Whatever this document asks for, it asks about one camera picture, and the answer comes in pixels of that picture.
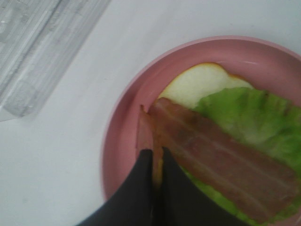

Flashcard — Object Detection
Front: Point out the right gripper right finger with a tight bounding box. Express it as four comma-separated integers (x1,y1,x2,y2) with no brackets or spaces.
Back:
162,147,247,226

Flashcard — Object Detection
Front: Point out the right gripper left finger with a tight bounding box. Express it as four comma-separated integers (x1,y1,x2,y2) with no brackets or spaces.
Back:
79,149,152,226

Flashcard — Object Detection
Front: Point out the bacon strip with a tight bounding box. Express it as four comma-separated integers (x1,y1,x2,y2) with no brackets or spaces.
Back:
149,97,301,225
136,105,163,190

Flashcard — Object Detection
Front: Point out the green lettuce leaf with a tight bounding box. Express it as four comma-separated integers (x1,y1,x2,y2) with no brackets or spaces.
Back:
183,86,301,226

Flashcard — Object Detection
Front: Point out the bread slice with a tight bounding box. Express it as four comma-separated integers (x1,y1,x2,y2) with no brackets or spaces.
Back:
158,63,253,109

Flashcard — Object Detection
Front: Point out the pink round plate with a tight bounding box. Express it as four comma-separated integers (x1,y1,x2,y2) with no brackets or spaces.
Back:
101,35,301,226

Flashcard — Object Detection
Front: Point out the left clear plastic tray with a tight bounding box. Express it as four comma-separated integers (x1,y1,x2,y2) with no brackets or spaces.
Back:
0,0,109,121

